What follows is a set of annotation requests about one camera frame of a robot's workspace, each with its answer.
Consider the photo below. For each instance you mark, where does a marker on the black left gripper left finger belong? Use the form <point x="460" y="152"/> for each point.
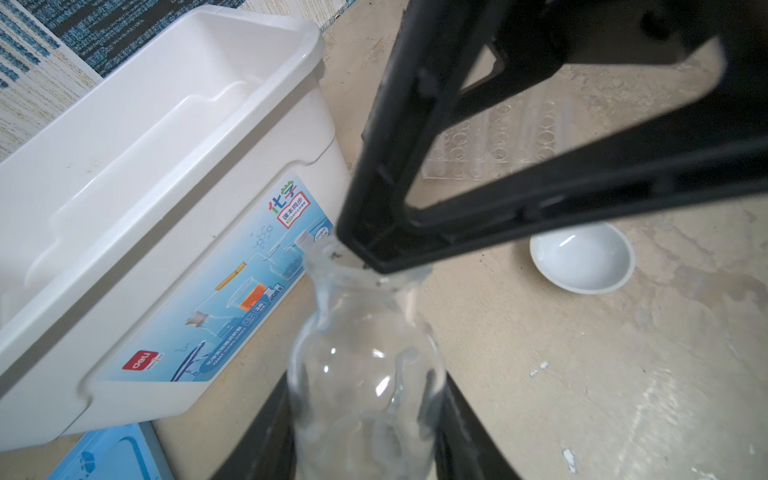
<point x="266" y="450"/>

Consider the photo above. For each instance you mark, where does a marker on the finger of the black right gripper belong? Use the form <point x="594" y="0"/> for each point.
<point x="710" y="150"/>
<point x="434" y="51"/>

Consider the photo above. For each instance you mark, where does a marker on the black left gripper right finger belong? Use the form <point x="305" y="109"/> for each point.
<point x="463" y="447"/>

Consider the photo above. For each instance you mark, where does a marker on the clear glass flask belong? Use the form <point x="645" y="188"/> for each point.
<point x="366" y="377"/>

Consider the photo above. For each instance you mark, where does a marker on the white ceramic mortar bowl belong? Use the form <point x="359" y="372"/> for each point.
<point x="588" y="259"/>

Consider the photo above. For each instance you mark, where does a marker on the white plastic storage bin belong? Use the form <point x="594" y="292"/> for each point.
<point x="150" y="230"/>

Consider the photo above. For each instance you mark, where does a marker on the clear dimpled test tube rack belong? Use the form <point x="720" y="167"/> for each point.
<point x="513" y="135"/>

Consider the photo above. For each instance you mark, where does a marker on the blue plastic bin lid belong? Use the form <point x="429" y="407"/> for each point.
<point x="125" y="452"/>

